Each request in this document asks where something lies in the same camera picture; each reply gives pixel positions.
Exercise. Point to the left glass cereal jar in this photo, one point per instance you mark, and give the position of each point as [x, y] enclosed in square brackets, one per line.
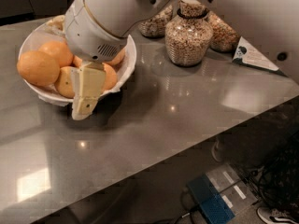
[155, 26]

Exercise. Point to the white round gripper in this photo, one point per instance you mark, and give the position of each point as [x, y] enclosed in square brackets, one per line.
[86, 37]

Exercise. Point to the large far left orange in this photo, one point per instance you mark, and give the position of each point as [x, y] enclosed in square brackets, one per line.
[38, 68]

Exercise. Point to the small centre orange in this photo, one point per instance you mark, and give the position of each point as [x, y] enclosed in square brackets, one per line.
[77, 61]

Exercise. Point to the black and white shoe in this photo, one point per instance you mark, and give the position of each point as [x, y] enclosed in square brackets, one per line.
[273, 216]

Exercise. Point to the white bowl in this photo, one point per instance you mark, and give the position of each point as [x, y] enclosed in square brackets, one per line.
[48, 94]

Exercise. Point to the allergens information sign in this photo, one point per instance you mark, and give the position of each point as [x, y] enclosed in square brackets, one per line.
[246, 54]

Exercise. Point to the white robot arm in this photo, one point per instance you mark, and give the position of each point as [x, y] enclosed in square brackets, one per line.
[271, 26]

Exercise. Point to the right orange in bowl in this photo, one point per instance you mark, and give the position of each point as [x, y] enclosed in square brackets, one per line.
[118, 58]

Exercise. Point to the bottom left orange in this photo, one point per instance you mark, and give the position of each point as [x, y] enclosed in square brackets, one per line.
[63, 84]

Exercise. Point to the glass cereal jar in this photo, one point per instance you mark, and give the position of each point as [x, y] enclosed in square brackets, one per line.
[225, 38]
[188, 35]
[155, 26]

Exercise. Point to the grey metal case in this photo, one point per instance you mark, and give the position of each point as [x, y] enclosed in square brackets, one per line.
[236, 194]

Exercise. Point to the right glass cereal jar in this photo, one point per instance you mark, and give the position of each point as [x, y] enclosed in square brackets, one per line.
[225, 38]

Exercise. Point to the middle glass cereal jar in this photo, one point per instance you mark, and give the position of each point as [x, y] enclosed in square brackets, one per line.
[188, 35]

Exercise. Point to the bottom right orange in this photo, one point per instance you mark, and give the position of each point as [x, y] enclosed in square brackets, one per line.
[111, 78]

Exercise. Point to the upper left orange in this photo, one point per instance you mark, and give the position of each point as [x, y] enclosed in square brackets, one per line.
[59, 51]

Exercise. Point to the blue box on floor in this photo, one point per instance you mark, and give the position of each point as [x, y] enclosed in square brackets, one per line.
[214, 209]

